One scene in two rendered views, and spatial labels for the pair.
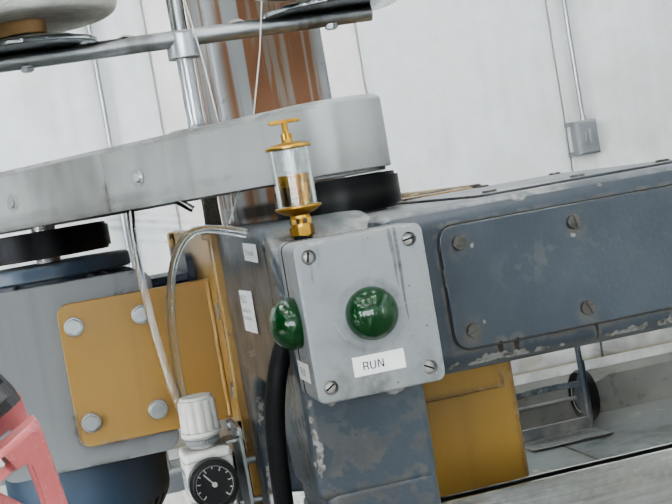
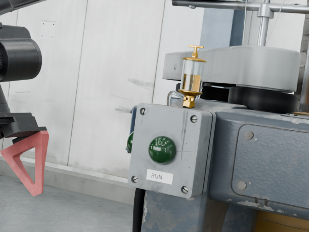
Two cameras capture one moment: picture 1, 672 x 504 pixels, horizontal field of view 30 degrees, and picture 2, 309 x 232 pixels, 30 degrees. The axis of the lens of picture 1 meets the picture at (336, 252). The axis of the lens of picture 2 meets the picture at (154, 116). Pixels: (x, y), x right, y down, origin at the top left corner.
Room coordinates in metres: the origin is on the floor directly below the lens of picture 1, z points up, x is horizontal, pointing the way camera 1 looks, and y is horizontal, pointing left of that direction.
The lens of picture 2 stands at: (0.21, -0.37, 1.35)
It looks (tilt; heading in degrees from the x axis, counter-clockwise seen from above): 3 degrees down; 38
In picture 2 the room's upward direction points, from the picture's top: 7 degrees clockwise
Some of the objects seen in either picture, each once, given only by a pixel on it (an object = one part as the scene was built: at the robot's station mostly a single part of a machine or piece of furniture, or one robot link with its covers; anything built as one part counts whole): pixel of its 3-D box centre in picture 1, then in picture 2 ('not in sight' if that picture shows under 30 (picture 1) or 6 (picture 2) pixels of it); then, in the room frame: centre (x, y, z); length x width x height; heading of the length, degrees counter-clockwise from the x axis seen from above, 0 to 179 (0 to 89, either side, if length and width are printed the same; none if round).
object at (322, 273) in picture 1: (360, 310); (172, 148); (0.71, -0.01, 1.28); 0.08 x 0.05 x 0.09; 103
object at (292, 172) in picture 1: (293, 177); (192, 76); (0.77, 0.02, 1.37); 0.03 x 0.02 x 0.03; 103
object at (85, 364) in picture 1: (147, 358); not in sight; (1.11, 0.18, 1.23); 0.28 x 0.07 x 0.16; 103
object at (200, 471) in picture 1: (213, 482); not in sight; (0.92, 0.12, 1.16); 0.04 x 0.02 x 0.04; 103
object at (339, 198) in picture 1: (337, 197); (262, 100); (0.90, -0.01, 1.35); 0.09 x 0.09 x 0.03
